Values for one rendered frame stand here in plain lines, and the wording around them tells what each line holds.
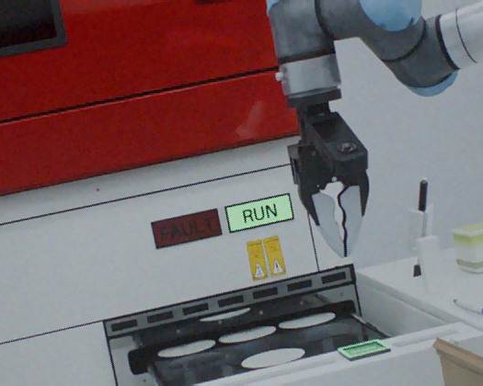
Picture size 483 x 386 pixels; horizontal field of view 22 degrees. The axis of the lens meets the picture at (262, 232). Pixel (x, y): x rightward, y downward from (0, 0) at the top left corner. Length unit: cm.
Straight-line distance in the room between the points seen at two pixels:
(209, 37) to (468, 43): 63
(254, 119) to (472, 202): 184
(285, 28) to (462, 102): 231
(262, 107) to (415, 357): 66
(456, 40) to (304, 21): 19
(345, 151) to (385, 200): 229
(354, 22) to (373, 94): 224
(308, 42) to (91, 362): 82
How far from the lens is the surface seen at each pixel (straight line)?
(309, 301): 215
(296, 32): 153
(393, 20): 147
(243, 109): 207
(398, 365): 156
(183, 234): 211
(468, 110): 382
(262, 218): 213
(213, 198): 211
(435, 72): 158
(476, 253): 194
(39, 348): 212
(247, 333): 214
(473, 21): 154
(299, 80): 153
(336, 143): 148
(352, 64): 371
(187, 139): 205
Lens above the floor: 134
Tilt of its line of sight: 7 degrees down
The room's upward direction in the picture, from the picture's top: 11 degrees counter-clockwise
